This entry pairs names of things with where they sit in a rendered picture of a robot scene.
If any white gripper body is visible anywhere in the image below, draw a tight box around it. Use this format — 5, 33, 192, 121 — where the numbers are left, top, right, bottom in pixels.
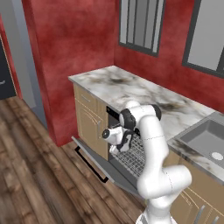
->
108, 143, 123, 156

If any grey dishwasher door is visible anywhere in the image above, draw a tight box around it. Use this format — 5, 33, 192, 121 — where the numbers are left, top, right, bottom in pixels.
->
71, 136, 147, 200

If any beige cupboard door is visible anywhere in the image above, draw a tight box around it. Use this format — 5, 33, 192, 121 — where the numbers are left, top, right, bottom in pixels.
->
74, 100, 109, 160
207, 207, 224, 224
170, 186, 212, 224

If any dishwasher with black panel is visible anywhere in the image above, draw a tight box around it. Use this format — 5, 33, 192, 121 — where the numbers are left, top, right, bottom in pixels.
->
105, 104, 147, 182

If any beige drawer front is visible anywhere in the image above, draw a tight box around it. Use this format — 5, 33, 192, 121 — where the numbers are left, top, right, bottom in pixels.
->
73, 83, 99, 110

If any grey sink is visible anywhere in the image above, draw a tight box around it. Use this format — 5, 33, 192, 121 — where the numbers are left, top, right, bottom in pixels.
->
176, 116, 224, 171

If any beige sink front panel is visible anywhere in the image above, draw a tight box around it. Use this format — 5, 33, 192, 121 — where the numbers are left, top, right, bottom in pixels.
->
164, 150, 224, 215

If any window with narrow panes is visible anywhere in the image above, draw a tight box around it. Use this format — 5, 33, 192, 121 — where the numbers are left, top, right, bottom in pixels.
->
118, 0, 166, 58

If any grey tall panel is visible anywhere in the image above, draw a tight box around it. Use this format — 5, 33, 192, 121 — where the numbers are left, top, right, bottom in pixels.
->
0, 0, 48, 130

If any dark cupboard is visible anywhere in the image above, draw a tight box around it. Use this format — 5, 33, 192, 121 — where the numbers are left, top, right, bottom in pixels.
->
0, 34, 18, 101

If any window with wide pane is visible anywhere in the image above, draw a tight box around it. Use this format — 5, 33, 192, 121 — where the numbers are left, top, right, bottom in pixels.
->
181, 0, 224, 79

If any wire dishwasher rack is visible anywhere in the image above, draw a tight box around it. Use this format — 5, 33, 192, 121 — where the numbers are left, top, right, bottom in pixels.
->
111, 133, 147, 179

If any black dishwasher door handle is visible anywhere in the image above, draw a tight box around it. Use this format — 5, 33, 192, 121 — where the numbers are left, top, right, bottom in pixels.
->
74, 145, 109, 184

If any silver drawer handle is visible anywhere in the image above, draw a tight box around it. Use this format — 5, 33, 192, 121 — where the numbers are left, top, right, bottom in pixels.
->
80, 94, 92, 103

